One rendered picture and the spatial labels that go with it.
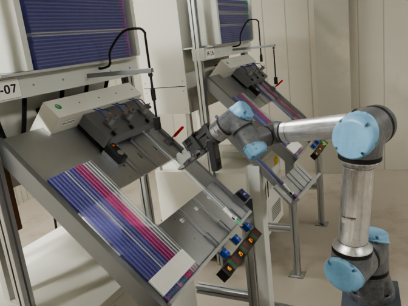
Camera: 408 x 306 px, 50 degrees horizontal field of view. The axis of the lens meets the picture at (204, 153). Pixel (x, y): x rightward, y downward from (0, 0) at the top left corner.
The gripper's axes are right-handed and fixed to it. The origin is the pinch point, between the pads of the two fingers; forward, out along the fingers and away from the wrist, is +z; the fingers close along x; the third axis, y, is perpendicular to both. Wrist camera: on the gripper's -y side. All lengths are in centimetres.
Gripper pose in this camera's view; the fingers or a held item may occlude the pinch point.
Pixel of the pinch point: (183, 168)
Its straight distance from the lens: 162.9
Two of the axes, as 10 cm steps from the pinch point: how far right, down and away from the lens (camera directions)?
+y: -6.0, -8.0, 0.6
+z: -6.7, 5.4, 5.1
